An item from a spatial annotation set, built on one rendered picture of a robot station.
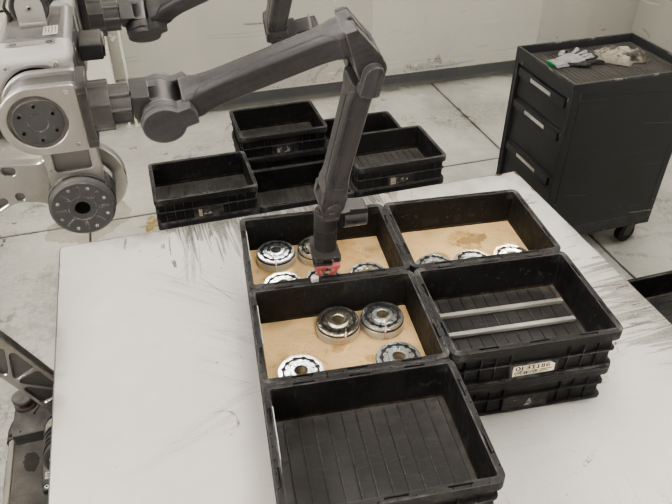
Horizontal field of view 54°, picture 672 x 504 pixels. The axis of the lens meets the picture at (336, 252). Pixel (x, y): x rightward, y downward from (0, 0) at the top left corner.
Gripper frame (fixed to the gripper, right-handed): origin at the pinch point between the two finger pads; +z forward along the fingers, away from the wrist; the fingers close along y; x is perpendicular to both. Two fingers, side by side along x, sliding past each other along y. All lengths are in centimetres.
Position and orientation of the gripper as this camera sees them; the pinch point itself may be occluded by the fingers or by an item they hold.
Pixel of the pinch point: (323, 275)
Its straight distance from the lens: 167.6
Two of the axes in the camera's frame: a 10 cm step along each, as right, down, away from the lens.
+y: -1.8, -5.7, 8.0
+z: -0.3, 8.2, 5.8
